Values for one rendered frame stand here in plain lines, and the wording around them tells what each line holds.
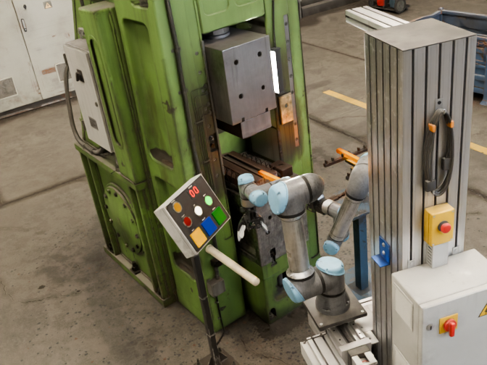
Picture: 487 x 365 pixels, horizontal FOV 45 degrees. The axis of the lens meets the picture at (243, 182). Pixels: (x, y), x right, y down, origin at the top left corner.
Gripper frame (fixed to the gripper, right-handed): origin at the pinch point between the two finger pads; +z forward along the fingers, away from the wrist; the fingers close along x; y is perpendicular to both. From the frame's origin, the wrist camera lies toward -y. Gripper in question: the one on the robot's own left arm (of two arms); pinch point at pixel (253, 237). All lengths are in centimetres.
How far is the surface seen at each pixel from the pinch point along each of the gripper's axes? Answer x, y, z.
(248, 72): 20, -44, -68
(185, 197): -27.6, -13.4, -23.8
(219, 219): -12.6, -13.5, -6.6
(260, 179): 18.9, -44.1, -5.5
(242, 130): 12, -41, -39
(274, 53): 41, -64, -69
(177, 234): -36.1, -0.7, -12.5
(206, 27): 4, -53, -92
